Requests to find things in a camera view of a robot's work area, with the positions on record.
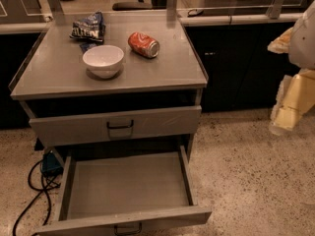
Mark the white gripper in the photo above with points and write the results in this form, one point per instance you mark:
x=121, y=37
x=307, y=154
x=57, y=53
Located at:
x=304, y=43

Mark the grey drawer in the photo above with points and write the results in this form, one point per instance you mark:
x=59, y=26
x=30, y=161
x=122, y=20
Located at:
x=106, y=194
x=104, y=127

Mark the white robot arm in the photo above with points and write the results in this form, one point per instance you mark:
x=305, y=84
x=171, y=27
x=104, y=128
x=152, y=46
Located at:
x=299, y=41

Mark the grey drawer cabinet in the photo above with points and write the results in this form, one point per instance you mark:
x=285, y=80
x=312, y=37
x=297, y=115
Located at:
x=56, y=81

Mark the grey top drawer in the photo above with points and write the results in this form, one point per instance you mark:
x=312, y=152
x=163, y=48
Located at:
x=104, y=127

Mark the dark counter cabinet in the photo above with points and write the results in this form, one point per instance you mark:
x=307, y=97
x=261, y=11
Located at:
x=243, y=73

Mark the red soda can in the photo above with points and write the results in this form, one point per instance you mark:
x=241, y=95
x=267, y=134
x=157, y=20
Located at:
x=143, y=44

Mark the black office chair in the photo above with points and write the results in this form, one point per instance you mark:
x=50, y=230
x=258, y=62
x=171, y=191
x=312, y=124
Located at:
x=132, y=5

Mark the white ceramic bowl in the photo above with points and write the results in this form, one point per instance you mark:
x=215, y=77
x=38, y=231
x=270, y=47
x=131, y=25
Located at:
x=104, y=61

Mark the blue chip bag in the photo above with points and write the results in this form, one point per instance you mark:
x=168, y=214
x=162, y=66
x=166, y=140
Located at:
x=91, y=27

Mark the blue power box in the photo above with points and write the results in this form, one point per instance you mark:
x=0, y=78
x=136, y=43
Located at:
x=52, y=164

